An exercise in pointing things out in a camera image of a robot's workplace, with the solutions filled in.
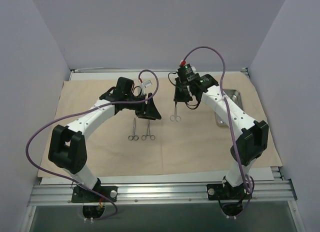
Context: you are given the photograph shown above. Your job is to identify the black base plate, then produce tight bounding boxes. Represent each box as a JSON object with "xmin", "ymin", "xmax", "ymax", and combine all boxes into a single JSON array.
[
  {"xmin": 71, "ymin": 185, "xmax": 118, "ymax": 203},
  {"xmin": 206, "ymin": 183, "xmax": 250, "ymax": 201}
]

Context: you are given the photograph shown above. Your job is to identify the steel instrument tray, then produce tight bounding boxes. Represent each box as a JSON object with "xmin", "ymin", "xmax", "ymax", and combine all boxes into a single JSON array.
[{"xmin": 215, "ymin": 89, "xmax": 244, "ymax": 127}]

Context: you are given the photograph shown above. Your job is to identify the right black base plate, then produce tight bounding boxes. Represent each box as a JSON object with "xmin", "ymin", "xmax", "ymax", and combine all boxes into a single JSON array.
[{"xmin": 206, "ymin": 183, "xmax": 250, "ymax": 201}]

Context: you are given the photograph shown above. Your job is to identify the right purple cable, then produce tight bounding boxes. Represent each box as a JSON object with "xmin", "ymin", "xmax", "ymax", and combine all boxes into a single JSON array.
[{"xmin": 183, "ymin": 46, "xmax": 255, "ymax": 218}]

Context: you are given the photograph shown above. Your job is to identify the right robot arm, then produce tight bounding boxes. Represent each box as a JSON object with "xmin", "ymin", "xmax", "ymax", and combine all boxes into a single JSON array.
[{"xmin": 174, "ymin": 61, "xmax": 269, "ymax": 199}]

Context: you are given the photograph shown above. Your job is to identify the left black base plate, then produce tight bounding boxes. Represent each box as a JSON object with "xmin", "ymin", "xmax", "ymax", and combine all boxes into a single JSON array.
[{"xmin": 71, "ymin": 185, "xmax": 118, "ymax": 203}]

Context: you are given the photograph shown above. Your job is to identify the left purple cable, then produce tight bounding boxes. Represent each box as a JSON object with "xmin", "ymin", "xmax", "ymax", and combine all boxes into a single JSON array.
[{"xmin": 25, "ymin": 70, "xmax": 160, "ymax": 220}]

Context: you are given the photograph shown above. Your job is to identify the steel surgical forceps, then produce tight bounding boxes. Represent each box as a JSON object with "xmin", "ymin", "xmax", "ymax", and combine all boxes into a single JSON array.
[{"xmin": 141, "ymin": 120, "xmax": 156, "ymax": 141}]

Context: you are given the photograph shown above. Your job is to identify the purple cable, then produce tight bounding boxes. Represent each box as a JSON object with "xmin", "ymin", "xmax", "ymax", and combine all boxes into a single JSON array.
[
  {"xmin": 183, "ymin": 46, "xmax": 255, "ymax": 218},
  {"xmin": 25, "ymin": 70, "xmax": 160, "ymax": 220}
]

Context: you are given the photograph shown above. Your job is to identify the steel surgical scissors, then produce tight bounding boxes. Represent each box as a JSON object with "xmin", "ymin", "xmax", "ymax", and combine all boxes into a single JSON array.
[{"xmin": 128, "ymin": 118, "xmax": 139, "ymax": 141}]

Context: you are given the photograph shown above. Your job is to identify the aluminium front rail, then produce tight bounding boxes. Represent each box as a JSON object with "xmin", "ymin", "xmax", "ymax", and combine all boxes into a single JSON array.
[{"xmin": 28, "ymin": 180, "xmax": 298, "ymax": 206}]

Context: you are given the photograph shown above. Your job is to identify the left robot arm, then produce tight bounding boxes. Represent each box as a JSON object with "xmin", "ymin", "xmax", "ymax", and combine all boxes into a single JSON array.
[{"xmin": 48, "ymin": 77, "xmax": 162, "ymax": 202}]

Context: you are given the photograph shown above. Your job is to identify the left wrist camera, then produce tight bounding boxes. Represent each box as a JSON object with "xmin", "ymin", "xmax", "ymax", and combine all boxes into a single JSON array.
[{"xmin": 138, "ymin": 80, "xmax": 153, "ymax": 90}]

